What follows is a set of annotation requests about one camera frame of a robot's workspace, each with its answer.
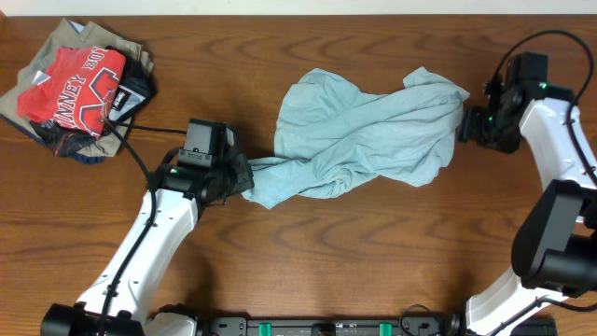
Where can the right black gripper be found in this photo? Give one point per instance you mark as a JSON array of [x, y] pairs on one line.
[[469, 128]]

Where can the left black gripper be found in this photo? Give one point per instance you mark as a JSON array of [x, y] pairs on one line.
[[243, 171]]

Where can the light blue t-shirt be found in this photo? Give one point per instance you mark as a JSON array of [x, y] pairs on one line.
[[331, 137]]

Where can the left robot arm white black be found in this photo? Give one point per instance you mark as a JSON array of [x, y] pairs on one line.
[[205, 171]]

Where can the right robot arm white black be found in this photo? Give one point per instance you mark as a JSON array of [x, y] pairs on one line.
[[550, 263]]

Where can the red printed t-shirt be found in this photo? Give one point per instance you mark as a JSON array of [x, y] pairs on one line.
[[79, 92]]

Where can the khaki folded garment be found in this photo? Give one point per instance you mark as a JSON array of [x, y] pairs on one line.
[[65, 35]]

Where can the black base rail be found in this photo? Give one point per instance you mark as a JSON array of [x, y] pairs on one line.
[[322, 327]]

